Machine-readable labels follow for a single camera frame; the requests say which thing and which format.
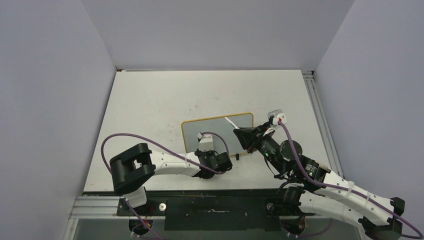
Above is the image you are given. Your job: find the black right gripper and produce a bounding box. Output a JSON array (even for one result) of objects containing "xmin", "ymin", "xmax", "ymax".
[{"xmin": 233, "ymin": 121, "xmax": 287, "ymax": 174}]

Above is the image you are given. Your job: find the white marker pen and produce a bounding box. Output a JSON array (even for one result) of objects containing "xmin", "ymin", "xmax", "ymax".
[{"xmin": 224, "ymin": 116, "xmax": 239, "ymax": 129}]

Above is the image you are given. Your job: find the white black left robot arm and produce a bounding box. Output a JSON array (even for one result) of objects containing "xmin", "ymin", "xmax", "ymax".
[{"xmin": 109, "ymin": 143, "xmax": 233, "ymax": 216}]

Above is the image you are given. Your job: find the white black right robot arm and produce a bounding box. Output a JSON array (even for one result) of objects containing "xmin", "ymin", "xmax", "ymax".
[{"xmin": 233, "ymin": 121, "xmax": 405, "ymax": 240}]

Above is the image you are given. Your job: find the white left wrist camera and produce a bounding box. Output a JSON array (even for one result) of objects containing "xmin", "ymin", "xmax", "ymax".
[{"xmin": 197, "ymin": 133, "xmax": 214, "ymax": 152}]

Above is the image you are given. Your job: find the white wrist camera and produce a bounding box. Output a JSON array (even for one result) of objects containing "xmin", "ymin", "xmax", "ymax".
[
  {"xmin": 267, "ymin": 109, "xmax": 288, "ymax": 126},
  {"xmin": 197, "ymin": 133, "xmax": 214, "ymax": 152}
]

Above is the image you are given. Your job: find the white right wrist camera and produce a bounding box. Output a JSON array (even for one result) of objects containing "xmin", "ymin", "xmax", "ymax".
[{"xmin": 267, "ymin": 109, "xmax": 288, "ymax": 126}]

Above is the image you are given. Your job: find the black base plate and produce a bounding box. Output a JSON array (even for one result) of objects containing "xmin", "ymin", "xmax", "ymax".
[{"xmin": 134, "ymin": 188, "xmax": 304, "ymax": 232}]

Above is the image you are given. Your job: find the aluminium rail at table edge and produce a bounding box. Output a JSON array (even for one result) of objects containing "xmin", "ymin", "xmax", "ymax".
[{"xmin": 301, "ymin": 70, "xmax": 344, "ymax": 177}]

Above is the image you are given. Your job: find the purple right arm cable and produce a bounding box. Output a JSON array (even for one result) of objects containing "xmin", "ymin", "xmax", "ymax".
[{"xmin": 277, "ymin": 119, "xmax": 424, "ymax": 240}]

